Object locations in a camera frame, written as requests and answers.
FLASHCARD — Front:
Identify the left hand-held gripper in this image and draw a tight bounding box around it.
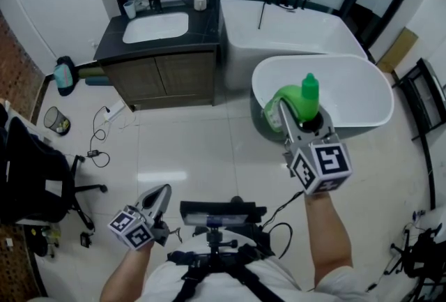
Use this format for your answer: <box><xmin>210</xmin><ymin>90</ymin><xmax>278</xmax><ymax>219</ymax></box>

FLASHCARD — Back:
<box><xmin>108</xmin><ymin>183</ymin><xmax>172</xmax><ymax>251</ymax></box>

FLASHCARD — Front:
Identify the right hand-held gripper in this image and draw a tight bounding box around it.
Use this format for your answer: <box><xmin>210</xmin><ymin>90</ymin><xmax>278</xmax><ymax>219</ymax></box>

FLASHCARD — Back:
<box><xmin>277</xmin><ymin>100</ymin><xmax>351</xmax><ymax>196</ymax></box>

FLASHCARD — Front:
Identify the green plastic bottle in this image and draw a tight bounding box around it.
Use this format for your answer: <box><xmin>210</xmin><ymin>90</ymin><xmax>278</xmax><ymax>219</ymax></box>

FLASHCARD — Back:
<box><xmin>263</xmin><ymin>73</ymin><xmax>321</xmax><ymax>134</ymax></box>

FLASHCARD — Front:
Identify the person's left forearm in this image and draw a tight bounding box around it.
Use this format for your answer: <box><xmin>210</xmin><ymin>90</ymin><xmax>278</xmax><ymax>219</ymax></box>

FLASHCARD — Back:
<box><xmin>100</xmin><ymin>243</ymin><xmax>154</xmax><ymax>302</ymax></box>

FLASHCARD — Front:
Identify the person's right forearm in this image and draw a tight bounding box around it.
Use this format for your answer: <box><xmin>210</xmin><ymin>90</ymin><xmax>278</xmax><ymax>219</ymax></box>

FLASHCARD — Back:
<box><xmin>305</xmin><ymin>192</ymin><xmax>353</xmax><ymax>289</ymax></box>

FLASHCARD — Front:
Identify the dark green oval bathtub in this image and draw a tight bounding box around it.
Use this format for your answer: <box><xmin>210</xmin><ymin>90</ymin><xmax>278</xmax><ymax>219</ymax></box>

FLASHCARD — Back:
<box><xmin>249</xmin><ymin>54</ymin><xmax>395</xmax><ymax>144</ymax></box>

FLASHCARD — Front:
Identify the black chest harness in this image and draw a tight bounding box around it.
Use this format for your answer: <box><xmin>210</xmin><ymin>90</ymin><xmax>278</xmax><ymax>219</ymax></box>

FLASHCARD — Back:
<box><xmin>167</xmin><ymin>244</ymin><xmax>290</xmax><ymax>302</ymax></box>

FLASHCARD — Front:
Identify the white rectangular bathtub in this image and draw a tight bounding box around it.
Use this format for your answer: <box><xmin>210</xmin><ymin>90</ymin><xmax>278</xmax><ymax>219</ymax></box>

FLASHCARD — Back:
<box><xmin>219</xmin><ymin>0</ymin><xmax>369</xmax><ymax>91</ymax></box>

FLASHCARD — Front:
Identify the white power strip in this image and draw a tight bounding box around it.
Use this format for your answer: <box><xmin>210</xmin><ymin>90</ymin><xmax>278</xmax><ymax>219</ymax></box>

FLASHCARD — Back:
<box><xmin>103</xmin><ymin>99</ymin><xmax>126</xmax><ymax>122</ymax></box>

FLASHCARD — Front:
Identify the person's white shirt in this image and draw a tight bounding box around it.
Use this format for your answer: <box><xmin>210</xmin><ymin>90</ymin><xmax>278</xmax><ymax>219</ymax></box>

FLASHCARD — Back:
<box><xmin>134</xmin><ymin>229</ymin><xmax>379</xmax><ymax>302</ymax></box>

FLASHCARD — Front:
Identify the brown cardboard sheet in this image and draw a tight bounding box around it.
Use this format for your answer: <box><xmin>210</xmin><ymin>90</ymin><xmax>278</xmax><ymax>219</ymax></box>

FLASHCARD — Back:
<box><xmin>376</xmin><ymin>27</ymin><xmax>420</xmax><ymax>74</ymax></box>

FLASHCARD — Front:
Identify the black office chair white label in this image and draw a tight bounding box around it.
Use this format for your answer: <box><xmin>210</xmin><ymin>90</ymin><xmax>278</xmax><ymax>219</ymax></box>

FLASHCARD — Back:
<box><xmin>0</xmin><ymin>115</ymin><xmax>108</xmax><ymax>232</ymax></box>

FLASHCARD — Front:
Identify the black metal rack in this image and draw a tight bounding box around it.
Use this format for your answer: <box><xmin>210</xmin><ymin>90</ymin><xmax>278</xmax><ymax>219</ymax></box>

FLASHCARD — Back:
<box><xmin>392</xmin><ymin>57</ymin><xmax>446</xmax><ymax>142</ymax></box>

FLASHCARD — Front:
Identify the black round wheeled device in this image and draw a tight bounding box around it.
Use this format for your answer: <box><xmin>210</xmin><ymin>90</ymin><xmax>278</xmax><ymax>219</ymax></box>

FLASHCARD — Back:
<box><xmin>29</xmin><ymin>225</ymin><xmax>48</xmax><ymax>258</ymax></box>

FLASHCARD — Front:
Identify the wooden vanity cabinet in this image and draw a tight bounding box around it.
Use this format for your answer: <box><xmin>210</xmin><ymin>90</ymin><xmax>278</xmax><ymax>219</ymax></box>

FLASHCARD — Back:
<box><xmin>93</xmin><ymin>9</ymin><xmax>221</xmax><ymax>112</ymax></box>

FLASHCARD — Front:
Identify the black mesh waste bin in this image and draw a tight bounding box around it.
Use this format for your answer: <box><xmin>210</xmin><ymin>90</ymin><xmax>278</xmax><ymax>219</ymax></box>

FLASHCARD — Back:
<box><xmin>43</xmin><ymin>105</ymin><xmax>72</xmax><ymax>136</ymax></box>

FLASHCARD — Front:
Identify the teal rolled mat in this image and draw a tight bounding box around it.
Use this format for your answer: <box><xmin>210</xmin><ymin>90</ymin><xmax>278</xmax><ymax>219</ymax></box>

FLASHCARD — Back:
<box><xmin>84</xmin><ymin>75</ymin><xmax>113</xmax><ymax>87</ymax></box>

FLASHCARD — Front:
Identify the olive rolled mat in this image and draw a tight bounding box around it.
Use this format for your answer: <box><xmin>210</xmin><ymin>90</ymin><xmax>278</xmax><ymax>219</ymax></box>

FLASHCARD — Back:
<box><xmin>77</xmin><ymin>66</ymin><xmax>105</xmax><ymax>79</ymax></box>

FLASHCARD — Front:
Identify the white desk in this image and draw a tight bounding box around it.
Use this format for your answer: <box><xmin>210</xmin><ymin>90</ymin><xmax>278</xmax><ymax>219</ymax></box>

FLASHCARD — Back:
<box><xmin>0</xmin><ymin>98</ymin><xmax>53</xmax><ymax>148</ymax></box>

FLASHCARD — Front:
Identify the teal and black backpack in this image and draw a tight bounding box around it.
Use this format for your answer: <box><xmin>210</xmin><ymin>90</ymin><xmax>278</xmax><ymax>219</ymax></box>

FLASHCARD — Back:
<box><xmin>52</xmin><ymin>55</ymin><xmax>77</xmax><ymax>97</ymax></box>

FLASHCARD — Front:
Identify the white sink basin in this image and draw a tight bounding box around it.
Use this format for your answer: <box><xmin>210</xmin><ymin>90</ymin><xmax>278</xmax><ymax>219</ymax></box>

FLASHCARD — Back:
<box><xmin>122</xmin><ymin>12</ymin><xmax>190</xmax><ymax>45</ymax></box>

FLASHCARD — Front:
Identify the white cup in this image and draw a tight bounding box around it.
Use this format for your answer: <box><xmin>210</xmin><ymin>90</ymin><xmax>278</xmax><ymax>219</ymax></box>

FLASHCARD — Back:
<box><xmin>122</xmin><ymin>0</ymin><xmax>137</xmax><ymax>20</ymax></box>

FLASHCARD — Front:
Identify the black chest camera bar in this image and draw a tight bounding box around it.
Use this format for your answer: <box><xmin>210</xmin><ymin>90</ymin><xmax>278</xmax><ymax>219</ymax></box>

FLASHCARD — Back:
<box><xmin>179</xmin><ymin>201</ymin><xmax>268</xmax><ymax>227</ymax></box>

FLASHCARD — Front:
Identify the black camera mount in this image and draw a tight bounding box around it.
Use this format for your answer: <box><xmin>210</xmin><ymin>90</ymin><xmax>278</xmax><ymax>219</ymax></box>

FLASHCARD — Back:
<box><xmin>205</xmin><ymin>226</ymin><xmax>240</xmax><ymax>256</ymax></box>

